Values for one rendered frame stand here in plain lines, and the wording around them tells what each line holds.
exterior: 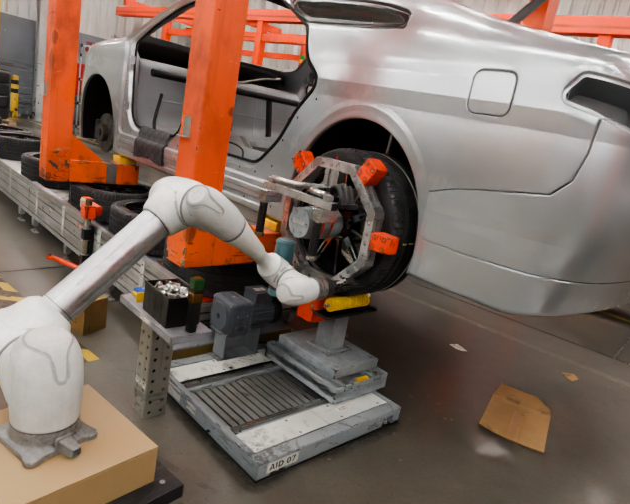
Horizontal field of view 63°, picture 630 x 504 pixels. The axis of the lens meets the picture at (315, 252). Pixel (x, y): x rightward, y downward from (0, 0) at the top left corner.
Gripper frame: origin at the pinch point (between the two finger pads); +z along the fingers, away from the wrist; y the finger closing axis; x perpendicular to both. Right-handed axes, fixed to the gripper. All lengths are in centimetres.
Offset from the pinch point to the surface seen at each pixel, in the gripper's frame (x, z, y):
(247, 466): -52, -55, -33
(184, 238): 47, -45, -44
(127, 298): 24, -75, -51
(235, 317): 10, -27, -52
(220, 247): 44, -26, -47
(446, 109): 40, 7, 67
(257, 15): 734, 496, -388
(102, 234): 103, -37, -141
